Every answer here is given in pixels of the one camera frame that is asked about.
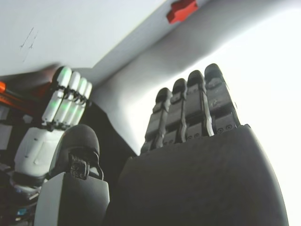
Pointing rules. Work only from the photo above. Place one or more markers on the orange black utility knife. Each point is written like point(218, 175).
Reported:
point(11, 100)

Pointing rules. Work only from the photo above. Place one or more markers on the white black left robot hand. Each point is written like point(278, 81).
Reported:
point(200, 179)

